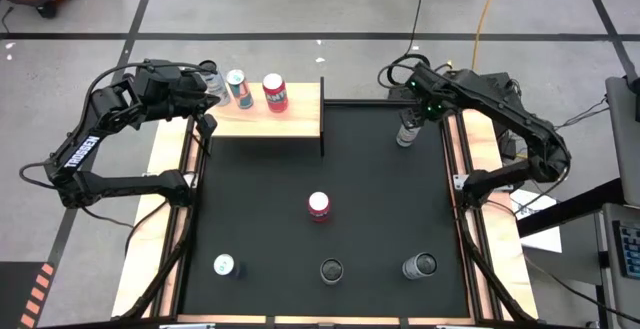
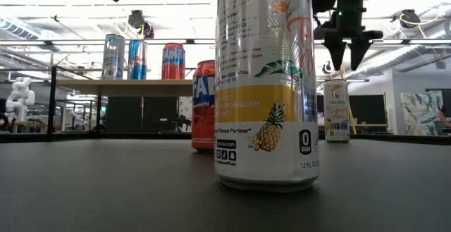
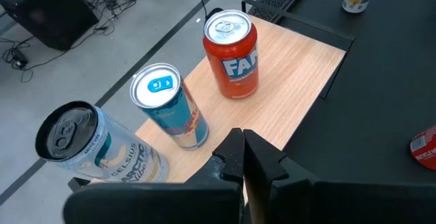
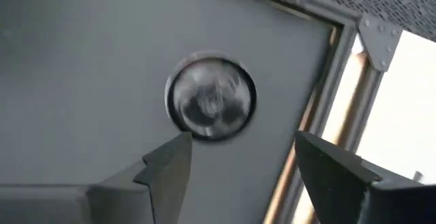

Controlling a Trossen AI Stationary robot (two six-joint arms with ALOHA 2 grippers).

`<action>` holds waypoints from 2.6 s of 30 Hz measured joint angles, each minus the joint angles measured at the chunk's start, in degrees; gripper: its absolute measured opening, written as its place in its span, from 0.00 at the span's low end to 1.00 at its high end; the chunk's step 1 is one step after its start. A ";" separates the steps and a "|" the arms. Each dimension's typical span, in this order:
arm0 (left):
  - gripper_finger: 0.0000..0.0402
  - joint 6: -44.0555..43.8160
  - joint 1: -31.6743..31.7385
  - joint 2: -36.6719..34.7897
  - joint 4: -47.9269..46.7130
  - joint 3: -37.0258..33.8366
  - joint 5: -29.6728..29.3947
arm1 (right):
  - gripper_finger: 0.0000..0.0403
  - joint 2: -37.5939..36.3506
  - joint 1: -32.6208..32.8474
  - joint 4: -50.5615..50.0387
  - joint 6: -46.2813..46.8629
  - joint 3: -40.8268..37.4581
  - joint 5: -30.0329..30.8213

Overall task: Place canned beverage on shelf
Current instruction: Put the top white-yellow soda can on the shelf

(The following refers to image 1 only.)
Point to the white metal bracket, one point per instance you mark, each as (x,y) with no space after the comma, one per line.
(187,326)
(462,327)

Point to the wooden shelf black frame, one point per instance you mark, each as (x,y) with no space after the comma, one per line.
(295,114)

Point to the silver blue Celsius can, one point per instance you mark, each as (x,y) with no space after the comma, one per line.
(221,93)

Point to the printed white paper sheet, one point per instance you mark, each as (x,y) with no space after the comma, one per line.
(537,204)

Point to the black mat orange stripes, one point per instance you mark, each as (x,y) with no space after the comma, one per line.
(15,294)

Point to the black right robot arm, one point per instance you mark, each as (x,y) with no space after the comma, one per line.
(520,114)

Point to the red Fanta can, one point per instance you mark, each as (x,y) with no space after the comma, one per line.
(276,99)
(318,209)

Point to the blue silver Red Bull can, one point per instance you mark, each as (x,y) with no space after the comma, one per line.
(224,265)
(241,94)

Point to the wooden table edge strip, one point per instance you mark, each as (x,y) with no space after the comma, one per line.
(225,319)

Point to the black support beam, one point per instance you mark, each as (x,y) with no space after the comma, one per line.
(585,204)

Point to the white blue-banded beverage can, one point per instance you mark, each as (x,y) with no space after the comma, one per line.
(417,266)

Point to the black computer tower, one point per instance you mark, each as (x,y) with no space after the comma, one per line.
(505,83)

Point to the wooden table side board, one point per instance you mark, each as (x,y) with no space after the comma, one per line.
(505,259)
(145,249)

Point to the white Celsius tropical can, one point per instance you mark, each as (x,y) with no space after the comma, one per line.
(406,138)

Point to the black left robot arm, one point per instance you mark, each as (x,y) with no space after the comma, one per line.
(80,151)

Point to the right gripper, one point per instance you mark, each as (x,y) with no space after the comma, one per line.
(429,94)

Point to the blue-key keypad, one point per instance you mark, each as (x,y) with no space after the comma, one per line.
(631,249)

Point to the blank white paper sheet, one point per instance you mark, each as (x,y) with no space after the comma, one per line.
(545,240)

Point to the black table frame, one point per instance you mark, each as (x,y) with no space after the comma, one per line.
(172,294)

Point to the grey control console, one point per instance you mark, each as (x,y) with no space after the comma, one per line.
(607,269)

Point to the dark can bottom centre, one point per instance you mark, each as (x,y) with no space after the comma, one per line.
(331,270)

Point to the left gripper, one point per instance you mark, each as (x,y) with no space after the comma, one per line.
(185,94)

